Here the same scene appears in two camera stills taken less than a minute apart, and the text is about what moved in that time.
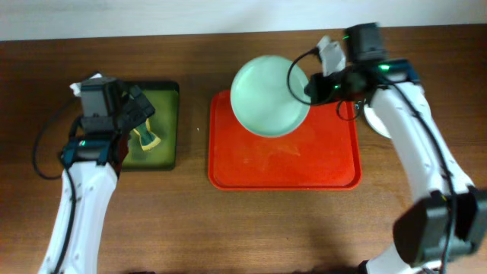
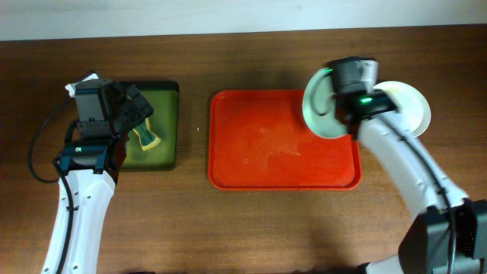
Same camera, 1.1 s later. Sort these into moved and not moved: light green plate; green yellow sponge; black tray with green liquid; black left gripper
Moved: light green plate
Not moved: black tray with green liquid; green yellow sponge; black left gripper
